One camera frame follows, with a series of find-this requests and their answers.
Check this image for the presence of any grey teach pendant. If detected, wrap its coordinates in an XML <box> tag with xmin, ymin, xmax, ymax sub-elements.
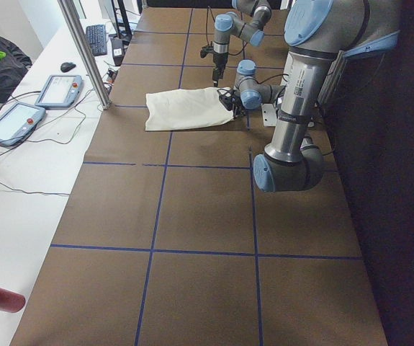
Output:
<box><xmin>0</xmin><ymin>102</ymin><xmax>46</xmax><ymax>146</ymax></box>
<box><xmin>35</xmin><ymin>75</ymin><xmax>83</xmax><ymax>110</ymax></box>

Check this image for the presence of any black computer mouse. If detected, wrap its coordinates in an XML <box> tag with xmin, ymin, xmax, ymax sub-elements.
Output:
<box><xmin>60</xmin><ymin>62</ymin><xmax>76</xmax><ymax>73</ymax></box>

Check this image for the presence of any far grey teach pendant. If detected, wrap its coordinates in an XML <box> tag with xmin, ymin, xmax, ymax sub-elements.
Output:
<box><xmin>35</xmin><ymin>75</ymin><xmax>83</xmax><ymax>110</ymax></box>

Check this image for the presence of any near grey teach pendant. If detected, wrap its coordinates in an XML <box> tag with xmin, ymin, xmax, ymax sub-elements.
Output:
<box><xmin>0</xmin><ymin>102</ymin><xmax>46</xmax><ymax>146</ymax></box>

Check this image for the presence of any black power adapter brick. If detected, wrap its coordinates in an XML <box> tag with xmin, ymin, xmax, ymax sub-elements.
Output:
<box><xmin>111</xmin><ymin>37</ymin><xmax>125</xmax><ymax>66</ymax></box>

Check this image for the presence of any aluminium frame post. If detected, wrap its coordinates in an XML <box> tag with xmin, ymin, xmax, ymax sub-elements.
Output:
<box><xmin>58</xmin><ymin>0</ymin><xmax>111</xmax><ymax>110</ymax></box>

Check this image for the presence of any black keyboard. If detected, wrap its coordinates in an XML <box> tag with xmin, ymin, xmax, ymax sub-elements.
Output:
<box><xmin>85</xmin><ymin>25</ymin><xmax>107</xmax><ymax>56</ymax></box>

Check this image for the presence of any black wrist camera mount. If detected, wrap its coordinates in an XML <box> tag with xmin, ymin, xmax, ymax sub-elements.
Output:
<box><xmin>217</xmin><ymin>89</ymin><xmax>235</xmax><ymax>111</ymax></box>
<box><xmin>199</xmin><ymin>44</ymin><xmax>214</xmax><ymax>58</ymax></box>

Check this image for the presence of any white camera mast with base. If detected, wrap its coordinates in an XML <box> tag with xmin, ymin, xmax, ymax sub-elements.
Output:
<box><xmin>258</xmin><ymin>84</ymin><xmax>315</xmax><ymax>126</ymax></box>

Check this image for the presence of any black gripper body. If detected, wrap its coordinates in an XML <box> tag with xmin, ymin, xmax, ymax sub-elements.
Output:
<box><xmin>213</xmin><ymin>52</ymin><xmax>228</xmax><ymax>74</ymax></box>
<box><xmin>231</xmin><ymin>95</ymin><xmax>245</xmax><ymax>117</ymax></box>

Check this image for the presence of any cream long-sleeve cat shirt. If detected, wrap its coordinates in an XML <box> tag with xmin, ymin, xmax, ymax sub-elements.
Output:
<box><xmin>145</xmin><ymin>87</ymin><xmax>233</xmax><ymax>131</ymax></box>

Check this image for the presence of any white side desk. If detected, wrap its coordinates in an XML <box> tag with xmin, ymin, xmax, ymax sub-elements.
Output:
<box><xmin>0</xmin><ymin>14</ymin><xmax>143</xmax><ymax>346</ymax></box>

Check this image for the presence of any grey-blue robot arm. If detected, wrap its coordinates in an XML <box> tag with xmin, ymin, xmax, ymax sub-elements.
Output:
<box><xmin>209</xmin><ymin>0</ymin><xmax>271</xmax><ymax>87</ymax></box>
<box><xmin>234</xmin><ymin>1</ymin><xmax>402</xmax><ymax>192</ymax></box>

